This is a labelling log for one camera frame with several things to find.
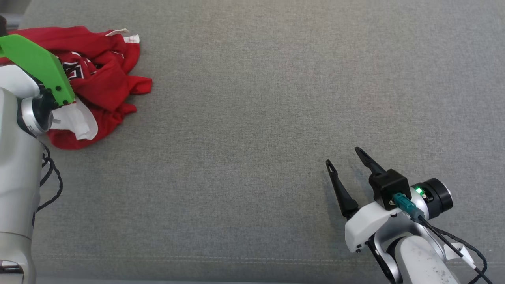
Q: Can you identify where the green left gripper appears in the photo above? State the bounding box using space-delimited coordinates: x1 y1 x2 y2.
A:
0 34 75 135

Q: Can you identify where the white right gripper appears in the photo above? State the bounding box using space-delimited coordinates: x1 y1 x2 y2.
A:
326 147 453 253

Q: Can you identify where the red shirt with white sleeves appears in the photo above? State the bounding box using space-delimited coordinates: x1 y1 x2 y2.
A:
0 26 153 119

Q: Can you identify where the white crumpled paper tag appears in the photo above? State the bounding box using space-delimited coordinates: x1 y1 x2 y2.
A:
51 99 98 140

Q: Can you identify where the small white cable tag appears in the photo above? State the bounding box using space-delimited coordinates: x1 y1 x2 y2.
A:
444 243 476 269

